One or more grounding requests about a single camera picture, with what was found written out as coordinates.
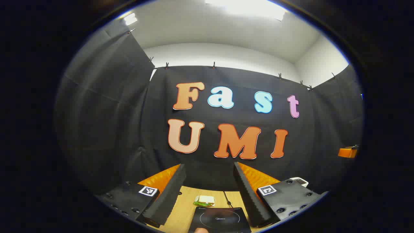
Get large ceiling light panel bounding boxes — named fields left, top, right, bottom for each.
left=204, top=0, right=288, bottom=21

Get white toaster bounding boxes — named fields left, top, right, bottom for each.
left=289, top=177, right=309, bottom=188

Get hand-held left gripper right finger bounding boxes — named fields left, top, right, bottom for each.
left=234, top=162, right=329, bottom=228

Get black induction cooktop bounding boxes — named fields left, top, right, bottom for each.
left=188, top=206, right=252, bottom=233

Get row of black cloth clips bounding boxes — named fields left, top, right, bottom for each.
left=127, top=28, right=337, bottom=92

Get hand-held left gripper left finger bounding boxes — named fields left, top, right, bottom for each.
left=96, top=164, right=187, bottom=228

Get sandwich with lettuce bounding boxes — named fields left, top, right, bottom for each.
left=193, top=195, right=216, bottom=207

